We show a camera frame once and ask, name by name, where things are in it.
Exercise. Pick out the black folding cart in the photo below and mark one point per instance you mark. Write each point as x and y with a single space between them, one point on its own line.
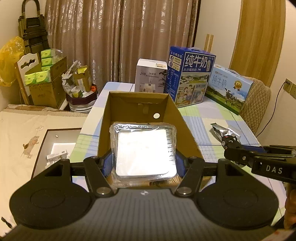
33 30

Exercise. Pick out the small black red part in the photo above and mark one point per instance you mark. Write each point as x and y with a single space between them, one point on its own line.
226 140

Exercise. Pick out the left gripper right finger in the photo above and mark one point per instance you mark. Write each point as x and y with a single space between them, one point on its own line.
191 171

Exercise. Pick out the white humidifier box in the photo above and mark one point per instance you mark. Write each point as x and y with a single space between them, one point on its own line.
150 76

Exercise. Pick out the wall socket plate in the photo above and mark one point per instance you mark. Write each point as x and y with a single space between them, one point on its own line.
293 90

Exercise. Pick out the beige patterned curtain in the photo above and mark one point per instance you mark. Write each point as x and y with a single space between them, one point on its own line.
111 36

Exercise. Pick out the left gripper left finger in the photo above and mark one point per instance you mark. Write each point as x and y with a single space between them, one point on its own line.
97 169

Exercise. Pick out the cardboard box with tissues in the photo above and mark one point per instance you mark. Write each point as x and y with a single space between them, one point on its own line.
45 79

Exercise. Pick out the quilted beige chair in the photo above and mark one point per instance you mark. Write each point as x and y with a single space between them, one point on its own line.
255 104

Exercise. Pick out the wall socket with plug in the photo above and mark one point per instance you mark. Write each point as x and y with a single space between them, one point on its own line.
287 85

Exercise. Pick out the yellow plastic bag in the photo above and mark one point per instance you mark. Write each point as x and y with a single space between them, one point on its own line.
10 53

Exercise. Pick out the white carved wooden board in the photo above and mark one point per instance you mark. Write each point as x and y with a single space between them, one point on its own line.
24 65

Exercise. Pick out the dark framed tray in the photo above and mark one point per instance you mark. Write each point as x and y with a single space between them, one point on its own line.
54 142

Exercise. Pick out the blue tall milk carton box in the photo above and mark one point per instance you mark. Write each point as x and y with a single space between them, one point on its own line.
189 71

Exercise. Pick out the wooden door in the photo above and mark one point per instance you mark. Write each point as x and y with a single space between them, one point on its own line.
259 39

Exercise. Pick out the cartoon floor mat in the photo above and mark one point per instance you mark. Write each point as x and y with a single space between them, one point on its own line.
22 131

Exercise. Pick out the open cardboard box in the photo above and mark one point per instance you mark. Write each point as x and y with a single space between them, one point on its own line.
148 108

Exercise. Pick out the silver foil pouch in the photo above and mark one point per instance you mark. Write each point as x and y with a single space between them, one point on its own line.
221 131

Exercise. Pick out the clear plastic cup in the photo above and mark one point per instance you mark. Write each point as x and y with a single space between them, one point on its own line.
235 131

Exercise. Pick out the light blue cow milk box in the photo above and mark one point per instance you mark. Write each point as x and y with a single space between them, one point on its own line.
228 88

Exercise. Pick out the person's right hand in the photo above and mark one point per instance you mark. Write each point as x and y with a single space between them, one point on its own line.
290 207

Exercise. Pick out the white pad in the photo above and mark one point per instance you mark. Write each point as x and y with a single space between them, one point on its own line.
142 153

